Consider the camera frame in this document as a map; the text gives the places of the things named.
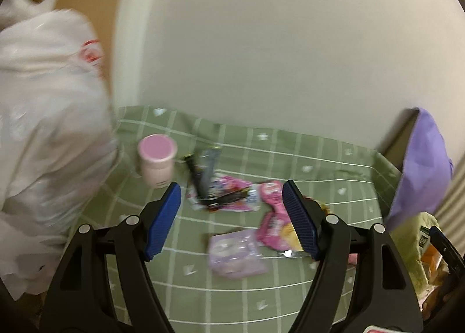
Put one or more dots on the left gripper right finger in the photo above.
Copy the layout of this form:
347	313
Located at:
361	283

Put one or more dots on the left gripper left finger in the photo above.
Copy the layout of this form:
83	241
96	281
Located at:
79	298

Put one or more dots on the pink cartoon milk carton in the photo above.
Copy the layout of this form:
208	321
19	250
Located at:
228	183

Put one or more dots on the orange bread bag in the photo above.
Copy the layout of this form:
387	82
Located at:
434	265

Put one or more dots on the green white milk pouch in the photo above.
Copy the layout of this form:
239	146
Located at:
424	239

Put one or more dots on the green trash bag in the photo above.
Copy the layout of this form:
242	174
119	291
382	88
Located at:
405	236

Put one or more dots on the ribbed beige headboard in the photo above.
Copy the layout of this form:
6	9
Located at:
450	214

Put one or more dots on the pink snack wrapper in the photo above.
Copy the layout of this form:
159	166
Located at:
276	230

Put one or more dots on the purple pillow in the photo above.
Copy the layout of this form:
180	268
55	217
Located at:
427	172

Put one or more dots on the green grid bed sheet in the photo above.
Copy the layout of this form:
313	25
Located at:
212	274

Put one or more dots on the lilac small packet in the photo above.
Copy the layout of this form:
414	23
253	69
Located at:
235	255

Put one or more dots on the white plastic bag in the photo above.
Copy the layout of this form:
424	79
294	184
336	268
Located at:
58	139

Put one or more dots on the pink cup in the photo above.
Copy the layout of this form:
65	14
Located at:
157	154

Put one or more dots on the black dark wrapper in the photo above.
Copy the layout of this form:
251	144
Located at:
202	180

